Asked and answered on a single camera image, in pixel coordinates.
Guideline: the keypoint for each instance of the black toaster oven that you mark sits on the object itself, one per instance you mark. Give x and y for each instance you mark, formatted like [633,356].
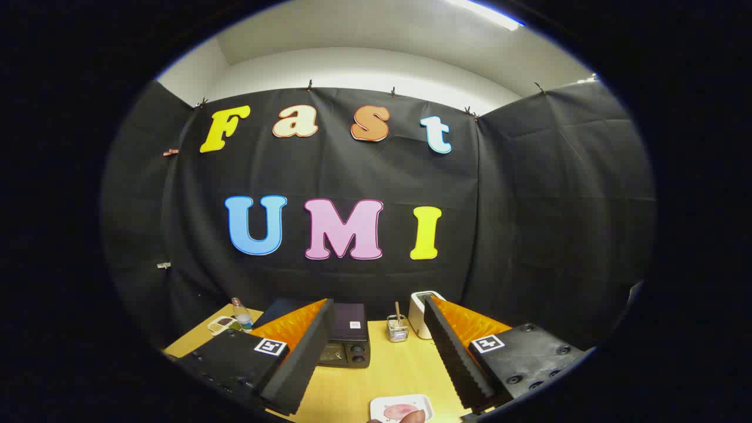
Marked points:
[346,314]

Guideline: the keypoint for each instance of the clear plastic water bottle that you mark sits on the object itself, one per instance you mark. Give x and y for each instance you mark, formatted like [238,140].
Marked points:
[241,314]

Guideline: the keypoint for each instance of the wooden stick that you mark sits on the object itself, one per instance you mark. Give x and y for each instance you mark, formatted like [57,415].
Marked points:
[398,310]

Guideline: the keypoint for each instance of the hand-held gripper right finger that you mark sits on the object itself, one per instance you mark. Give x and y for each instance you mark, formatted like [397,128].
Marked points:
[449,352]

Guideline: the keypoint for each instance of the pink meat slice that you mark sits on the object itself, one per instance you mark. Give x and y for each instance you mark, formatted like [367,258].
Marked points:
[399,411]

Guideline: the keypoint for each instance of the white square plate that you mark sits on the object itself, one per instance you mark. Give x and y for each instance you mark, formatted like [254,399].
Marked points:
[382,406]

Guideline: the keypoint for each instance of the white bread toaster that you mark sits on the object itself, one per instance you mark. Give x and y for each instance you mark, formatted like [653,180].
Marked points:
[418,314]

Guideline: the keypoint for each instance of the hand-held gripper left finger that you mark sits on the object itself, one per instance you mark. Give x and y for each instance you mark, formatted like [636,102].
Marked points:
[314,346]

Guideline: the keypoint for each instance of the glass toaster oven door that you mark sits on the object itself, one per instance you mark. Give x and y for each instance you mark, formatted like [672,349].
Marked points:
[335,354]

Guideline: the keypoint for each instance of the divided dish of beans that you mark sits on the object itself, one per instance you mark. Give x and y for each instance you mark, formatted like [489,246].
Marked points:
[222,324]

